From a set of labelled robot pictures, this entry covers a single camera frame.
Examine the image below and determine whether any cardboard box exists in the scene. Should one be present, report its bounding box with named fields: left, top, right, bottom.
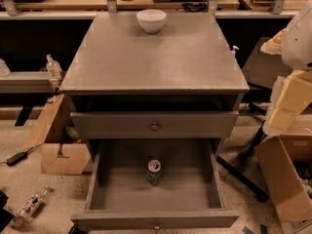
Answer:
left=255, top=121, right=312, bottom=222
left=22, top=95, right=94, bottom=175

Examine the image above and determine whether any grey drawer cabinet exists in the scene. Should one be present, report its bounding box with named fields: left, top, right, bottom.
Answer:
left=58, top=11, right=251, bottom=234

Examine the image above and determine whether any green bag by box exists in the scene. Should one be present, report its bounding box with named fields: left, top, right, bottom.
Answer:
left=65, top=127, right=81, bottom=142

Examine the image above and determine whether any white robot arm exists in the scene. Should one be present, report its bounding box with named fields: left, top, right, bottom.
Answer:
left=260, top=0, right=312, bottom=136

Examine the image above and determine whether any clear bottle on shelf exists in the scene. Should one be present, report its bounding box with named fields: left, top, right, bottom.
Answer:
left=46, top=55, right=62, bottom=79

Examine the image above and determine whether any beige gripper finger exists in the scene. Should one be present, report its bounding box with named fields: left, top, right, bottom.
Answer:
left=263, top=108, right=296, bottom=136

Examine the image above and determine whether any white ceramic bowl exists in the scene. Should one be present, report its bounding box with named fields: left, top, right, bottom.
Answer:
left=136, top=9, right=167, bottom=33

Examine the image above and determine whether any black power adapter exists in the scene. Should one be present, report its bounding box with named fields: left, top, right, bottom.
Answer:
left=6, top=151, right=27, bottom=167

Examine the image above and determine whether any green soda can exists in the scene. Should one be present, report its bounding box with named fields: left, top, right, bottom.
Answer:
left=146, top=159, right=163, bottom=186

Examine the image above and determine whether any open middle drawer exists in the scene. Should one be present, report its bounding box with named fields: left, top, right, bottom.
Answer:
left=71, top=138, right=239, bottom=231

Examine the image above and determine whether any left cardboard box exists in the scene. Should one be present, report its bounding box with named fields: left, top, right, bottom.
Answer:
left=22, top=95, right=94, bottom=175

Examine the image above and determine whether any closed top drawer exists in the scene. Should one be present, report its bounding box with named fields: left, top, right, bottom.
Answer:
left=70, top=111, right=238, bottom=139

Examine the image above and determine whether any plastic bottle on floor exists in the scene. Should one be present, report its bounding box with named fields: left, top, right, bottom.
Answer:
left=15, top=185, right=52, bottom=226

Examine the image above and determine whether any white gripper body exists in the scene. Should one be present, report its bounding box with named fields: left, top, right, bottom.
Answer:
left=273, top=70, right=312, bottom=115

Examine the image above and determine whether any right cardboard box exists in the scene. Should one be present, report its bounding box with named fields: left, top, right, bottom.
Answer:
left=255, top=121, right=312, bottom=222

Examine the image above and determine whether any black folding table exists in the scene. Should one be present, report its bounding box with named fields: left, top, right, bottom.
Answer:
left=216, top=37, right=291, bottom=202

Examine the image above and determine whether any small white pump bottle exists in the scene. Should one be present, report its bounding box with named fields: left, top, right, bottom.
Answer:
left=231, top=45, right=240, bottom=57

